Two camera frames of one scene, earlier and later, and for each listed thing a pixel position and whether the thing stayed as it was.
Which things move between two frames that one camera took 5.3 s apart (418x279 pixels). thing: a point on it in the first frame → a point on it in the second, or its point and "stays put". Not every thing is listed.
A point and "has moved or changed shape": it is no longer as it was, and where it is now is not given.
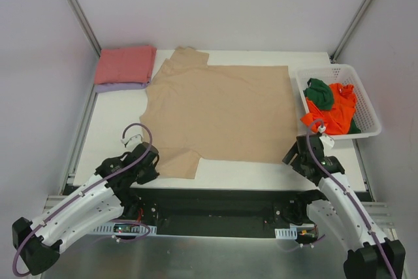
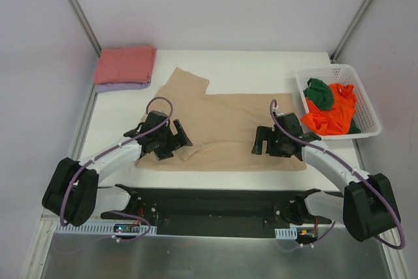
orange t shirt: x=336 y=119 stays put
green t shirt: x=321 y=94 stays put
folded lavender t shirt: x=104 y=87 stays put
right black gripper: x=294 y=157 → x=266 y=142
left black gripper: x=147 y=172 → x=174 y=140
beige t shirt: x=192 y=111 has moved or changed shape
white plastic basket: x=365 y=112 stays put
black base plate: x=215 y=211 stays put
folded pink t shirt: x=125 y=65 stays put
